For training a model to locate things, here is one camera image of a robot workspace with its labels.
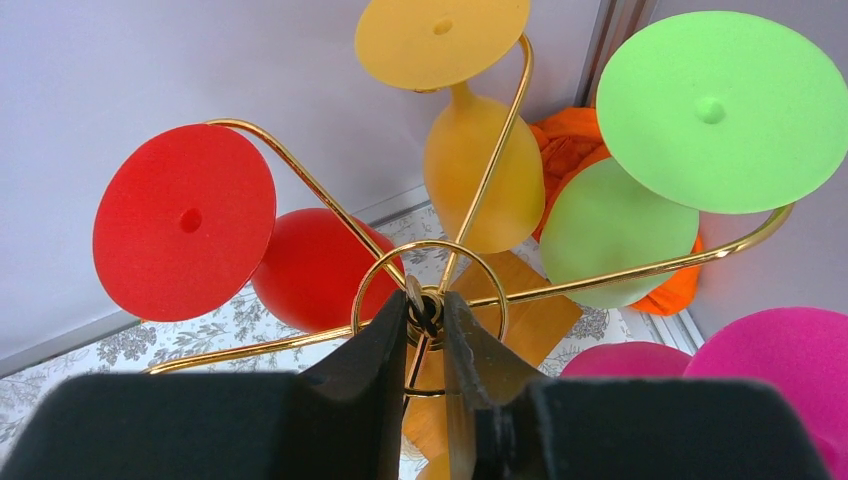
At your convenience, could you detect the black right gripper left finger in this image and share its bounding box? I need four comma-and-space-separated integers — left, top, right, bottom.
1, 293, 406, 479

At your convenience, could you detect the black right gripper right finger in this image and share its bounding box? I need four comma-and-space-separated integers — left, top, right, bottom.
443, 292, 830, 479

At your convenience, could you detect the wooden rack base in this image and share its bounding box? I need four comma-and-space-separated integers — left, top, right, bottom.
403, 251, 582, 479

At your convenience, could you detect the red wine glass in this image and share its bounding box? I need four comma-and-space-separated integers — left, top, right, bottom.
92, 121, 404, 332

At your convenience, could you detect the pink wine glass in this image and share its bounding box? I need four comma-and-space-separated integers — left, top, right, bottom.
562, 307, 847, 479

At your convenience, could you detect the green wine glass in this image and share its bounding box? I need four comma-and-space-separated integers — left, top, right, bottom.
539, 11, 847, 309

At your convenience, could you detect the yellow wine glass rear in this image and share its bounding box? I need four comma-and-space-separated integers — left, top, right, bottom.
354, 1, 545, 254

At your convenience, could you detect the orange crumpled cloth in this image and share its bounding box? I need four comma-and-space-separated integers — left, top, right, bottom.
530, 107, 700, 316

